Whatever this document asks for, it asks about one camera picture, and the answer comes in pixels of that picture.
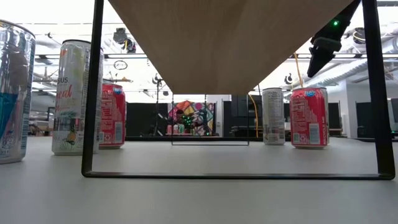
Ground white slim can black lid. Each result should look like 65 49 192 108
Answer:
261 87 286 146

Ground red soda can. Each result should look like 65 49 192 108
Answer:
99 83 127 150
289 86 330 149

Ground black ceiling spotlight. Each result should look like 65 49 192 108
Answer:
112 27 137 54

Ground black partition panel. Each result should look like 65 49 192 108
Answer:
356 101 376 139
126 102 170 137

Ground black robot green lights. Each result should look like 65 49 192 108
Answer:
174 108 196 137

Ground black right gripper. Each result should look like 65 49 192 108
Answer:
307 0 363 78

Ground grey monitor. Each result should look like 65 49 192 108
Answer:
387 98 398 133

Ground black lamp stand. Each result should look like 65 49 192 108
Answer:
151 73 165 137

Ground black tall cabinet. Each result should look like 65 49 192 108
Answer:
230 94 264 137

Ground wooden shelf black metal frame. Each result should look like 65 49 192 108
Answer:
81 0 396 181

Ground silver ventilation duct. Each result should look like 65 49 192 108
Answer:
303 37 398 90

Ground white can pineapple print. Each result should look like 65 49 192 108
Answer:
52 39 105 156

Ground black round ceiling fixture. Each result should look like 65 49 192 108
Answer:
344 26 367 45

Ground colourful patchwork panel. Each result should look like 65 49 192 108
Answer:
167 100 216 137

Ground yellow hanging cable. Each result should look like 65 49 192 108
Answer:
293 52 304 90
248 94 260 139

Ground silver blue energy drink can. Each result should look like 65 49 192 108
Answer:
0 19 36 165

